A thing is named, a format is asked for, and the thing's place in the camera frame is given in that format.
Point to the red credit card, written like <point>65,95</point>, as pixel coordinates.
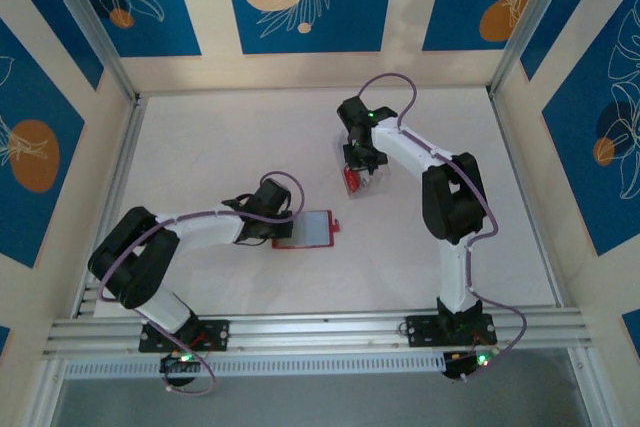
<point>351,181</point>

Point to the red box base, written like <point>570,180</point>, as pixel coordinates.
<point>312,229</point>

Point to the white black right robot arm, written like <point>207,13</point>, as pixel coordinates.
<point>405,147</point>

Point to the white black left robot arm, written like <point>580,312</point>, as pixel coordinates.
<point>200,232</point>

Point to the clear acrylic card box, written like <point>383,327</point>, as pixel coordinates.
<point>372,187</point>

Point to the black controller board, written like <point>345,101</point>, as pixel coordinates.
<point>172,364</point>
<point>457,367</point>

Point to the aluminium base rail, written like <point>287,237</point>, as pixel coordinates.
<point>320,332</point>

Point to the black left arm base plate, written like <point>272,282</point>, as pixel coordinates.
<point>220,332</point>

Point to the aluminium side rail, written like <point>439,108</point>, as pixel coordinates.
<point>519,172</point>
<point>116,197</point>

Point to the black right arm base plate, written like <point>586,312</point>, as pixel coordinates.
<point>420,329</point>

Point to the aluminium frame post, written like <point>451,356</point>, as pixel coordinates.
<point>85,12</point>
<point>531,12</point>

